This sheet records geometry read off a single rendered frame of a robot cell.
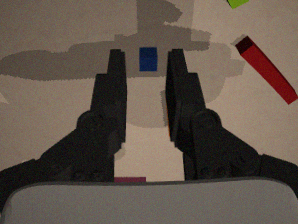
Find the small blue cube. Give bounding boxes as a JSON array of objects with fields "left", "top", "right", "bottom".
[{"left": 139, "top": 47, "right": 158, "bottom": 71}]

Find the lime green rod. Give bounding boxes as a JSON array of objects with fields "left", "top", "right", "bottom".
[{"left": 227, "top": 0, "right": 249, "bottom": 9}]

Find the dark pink rod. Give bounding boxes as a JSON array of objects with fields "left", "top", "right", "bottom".
[{"left": 114, "top": 177, "right": 146, "bottom": 182}]

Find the red rod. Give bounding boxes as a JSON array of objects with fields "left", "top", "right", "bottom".
[{"left": 235, "top": 35, "right": 298, "bottom": 105}]

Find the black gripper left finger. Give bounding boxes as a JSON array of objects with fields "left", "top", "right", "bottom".
[{"left": 0, "top": 49, "right": 127, "bottom": 215}]

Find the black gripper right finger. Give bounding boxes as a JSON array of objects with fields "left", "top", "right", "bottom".
[{"left": 165, "top": 49, "right": 298, "bottom": 199}]

